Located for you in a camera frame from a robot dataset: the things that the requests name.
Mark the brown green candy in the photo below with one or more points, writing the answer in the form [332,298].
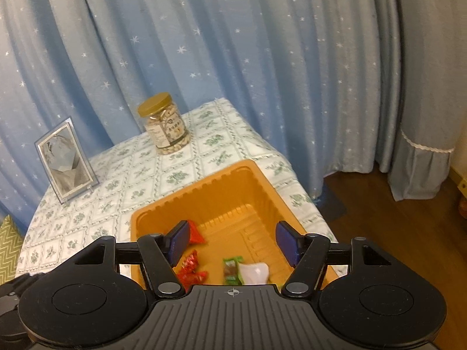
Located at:
[231,271]

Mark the orange plastic tray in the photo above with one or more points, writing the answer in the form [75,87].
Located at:
[235,210]

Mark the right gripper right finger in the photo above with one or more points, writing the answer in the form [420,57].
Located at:
[311,254]

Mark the small yellow stool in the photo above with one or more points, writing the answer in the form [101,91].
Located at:
[462,205]

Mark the grey lace trimmed curtain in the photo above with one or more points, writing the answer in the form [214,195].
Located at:
[422,46]

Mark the floral white tablecloth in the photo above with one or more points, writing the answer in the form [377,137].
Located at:
[132,174]

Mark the white wrapped candy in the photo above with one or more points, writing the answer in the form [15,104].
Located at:
[253,274]

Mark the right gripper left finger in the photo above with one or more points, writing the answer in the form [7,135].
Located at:
[155,255]

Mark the blue star curtain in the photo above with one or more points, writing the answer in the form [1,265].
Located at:
[310,76]

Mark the silver picture frame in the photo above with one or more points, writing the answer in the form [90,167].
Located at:
[65,163]

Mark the red candy packet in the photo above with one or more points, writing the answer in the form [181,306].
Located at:
[195,236]

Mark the red snack packet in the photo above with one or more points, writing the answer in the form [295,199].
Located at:
[188,274]

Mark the green zigzag cushion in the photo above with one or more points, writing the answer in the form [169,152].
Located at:
[11,243]

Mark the nut jar gold lid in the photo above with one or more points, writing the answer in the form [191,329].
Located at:
[164,123]

